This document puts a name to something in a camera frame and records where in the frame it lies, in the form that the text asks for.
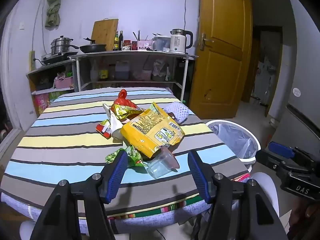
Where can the dark sauce bottle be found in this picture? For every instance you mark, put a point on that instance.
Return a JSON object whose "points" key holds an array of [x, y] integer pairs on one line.
{"points": [[121, 41]]}

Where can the red yellow snack packet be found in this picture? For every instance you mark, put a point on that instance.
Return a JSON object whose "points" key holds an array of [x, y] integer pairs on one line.
{"points": [[103, 128]]}

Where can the wooden shelf unit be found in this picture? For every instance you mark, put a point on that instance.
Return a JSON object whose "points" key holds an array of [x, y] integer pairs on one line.
{"points": [[50, 67]]}

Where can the red plastic bag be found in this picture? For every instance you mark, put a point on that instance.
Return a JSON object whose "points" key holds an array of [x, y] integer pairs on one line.
{"points": [[122, 100]]}

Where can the white appliance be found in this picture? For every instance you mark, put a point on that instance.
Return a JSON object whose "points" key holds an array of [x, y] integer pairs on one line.
{"points": [[262, 80]]}

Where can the yellow power strip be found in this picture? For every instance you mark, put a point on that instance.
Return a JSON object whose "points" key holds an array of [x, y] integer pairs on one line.
{"points": [[32, 61]]}

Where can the clear plastic bottle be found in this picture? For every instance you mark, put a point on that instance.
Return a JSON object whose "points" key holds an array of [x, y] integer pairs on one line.
{"points": [[94, 73]]}

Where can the black utensils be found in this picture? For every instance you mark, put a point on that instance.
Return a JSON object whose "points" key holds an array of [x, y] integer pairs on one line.
{"points": [[137, 35]]}

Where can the person's right hand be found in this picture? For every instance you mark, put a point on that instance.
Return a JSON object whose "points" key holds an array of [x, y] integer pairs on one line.
{"points": [[305, 217]]}

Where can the dark liquid jug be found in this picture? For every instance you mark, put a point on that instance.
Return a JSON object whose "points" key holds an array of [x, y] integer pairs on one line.
{"points": [[122, 71]]}

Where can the pink utensil holder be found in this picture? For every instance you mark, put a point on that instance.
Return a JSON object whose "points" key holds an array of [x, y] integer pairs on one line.
{"points": [[145, 45]]}

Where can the metal floor bowl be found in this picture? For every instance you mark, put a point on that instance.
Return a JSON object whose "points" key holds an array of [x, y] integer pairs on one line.
{"points": [[274, 122]]}

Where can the clear plastic bin liner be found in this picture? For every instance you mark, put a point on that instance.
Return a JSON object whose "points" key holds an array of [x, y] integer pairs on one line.
{"points": [[235, 140]]}

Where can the black induction cooker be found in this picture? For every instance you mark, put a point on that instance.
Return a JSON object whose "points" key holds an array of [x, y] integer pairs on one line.
{"points": [[55, 58]]}

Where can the green hanging cloth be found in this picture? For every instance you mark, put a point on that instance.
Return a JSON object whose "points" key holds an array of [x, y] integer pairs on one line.
{"points": [[53, 7]]}

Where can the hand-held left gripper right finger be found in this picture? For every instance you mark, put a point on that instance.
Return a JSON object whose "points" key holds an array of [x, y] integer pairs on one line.
{"points": [[197, 175]]}

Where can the pink plastic basket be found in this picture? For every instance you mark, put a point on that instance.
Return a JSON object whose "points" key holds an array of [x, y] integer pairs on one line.
{"points": [[63, 83]]}

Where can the yellow snack bag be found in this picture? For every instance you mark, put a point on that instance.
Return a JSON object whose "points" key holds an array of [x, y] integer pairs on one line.
{"points": [[147, 130]]}

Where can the wooden cutting board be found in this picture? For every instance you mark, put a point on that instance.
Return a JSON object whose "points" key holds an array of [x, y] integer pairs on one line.
{"points": [[105, 33]]}

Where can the yellow wooden door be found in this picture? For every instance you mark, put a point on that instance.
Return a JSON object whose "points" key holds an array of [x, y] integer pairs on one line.
{"points": [[220, 55]]}

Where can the white round bin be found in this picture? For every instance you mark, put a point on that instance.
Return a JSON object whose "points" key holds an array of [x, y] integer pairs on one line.
{"points": [[247, 160]]}

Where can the clear plastic container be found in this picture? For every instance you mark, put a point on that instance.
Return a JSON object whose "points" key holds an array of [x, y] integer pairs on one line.
{"points": [[161, 43]]}

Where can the white paper cup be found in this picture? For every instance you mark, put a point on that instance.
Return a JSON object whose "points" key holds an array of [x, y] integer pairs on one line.
{"points": [[116, 127]]}

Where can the pink printed packet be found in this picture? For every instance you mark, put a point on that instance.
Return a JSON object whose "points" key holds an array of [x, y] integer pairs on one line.
{"points": [[41, 105]]}

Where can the red sauce jar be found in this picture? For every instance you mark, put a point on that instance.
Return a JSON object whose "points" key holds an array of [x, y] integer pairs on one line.
{"points": [[134, 46], [127, 45]]}

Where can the colourful woven cloth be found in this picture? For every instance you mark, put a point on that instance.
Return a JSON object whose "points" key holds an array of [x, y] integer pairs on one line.
{"points": [[160, 210]]}

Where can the metal kitchen rack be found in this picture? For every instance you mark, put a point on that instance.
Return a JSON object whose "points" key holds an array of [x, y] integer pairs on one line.
{"points": [[125, 53]]}

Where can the green glass bottle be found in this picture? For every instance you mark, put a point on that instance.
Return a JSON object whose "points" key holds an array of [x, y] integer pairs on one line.
{"points": [[116, 42]]}

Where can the clear plastic cup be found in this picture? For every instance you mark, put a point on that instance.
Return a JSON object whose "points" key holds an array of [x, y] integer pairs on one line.
{"points": [[160, 167]]}

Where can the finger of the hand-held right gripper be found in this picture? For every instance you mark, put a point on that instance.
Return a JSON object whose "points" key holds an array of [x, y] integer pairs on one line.
{"points": [[265, 158], [280, 150]]}

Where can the white electric kettle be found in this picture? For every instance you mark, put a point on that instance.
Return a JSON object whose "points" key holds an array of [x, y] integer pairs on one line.
{"points": [[178, 43]]}

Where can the crumpled plastic bags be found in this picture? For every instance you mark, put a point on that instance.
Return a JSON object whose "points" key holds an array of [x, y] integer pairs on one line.
{"points": [[160, 70]]}

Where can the black frying pan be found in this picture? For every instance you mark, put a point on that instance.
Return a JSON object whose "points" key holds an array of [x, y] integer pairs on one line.
{"points": [[93, 48]]}

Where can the pink food tub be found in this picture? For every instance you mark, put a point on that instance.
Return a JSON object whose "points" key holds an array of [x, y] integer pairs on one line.
{"points": [[142, 75]]}

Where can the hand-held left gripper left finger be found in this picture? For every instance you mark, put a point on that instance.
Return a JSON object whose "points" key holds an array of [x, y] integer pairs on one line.
{"points": [[117, 175]]}

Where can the gold green snack packet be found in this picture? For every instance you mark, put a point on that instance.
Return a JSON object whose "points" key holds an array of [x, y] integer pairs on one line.
{"points": [[125, 111]]}

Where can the grey refrigerator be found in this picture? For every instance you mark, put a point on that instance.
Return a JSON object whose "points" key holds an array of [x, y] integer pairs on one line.
{"points": [[300, 55]]}

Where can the green printed packet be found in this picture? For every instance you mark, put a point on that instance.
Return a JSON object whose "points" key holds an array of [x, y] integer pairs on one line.
{"points": [[56, 96]]}

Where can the yellow label oil bottle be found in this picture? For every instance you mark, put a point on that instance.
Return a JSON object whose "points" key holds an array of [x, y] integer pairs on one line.
{"points": [[103, 73]]}

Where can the steel steamer pot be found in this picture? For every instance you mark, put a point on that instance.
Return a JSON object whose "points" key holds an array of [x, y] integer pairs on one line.
{"points": [[61, 46]]}

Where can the brown snack bar wrapper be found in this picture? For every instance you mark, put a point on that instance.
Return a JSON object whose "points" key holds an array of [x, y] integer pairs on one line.
{"points": [[172, 116]]}

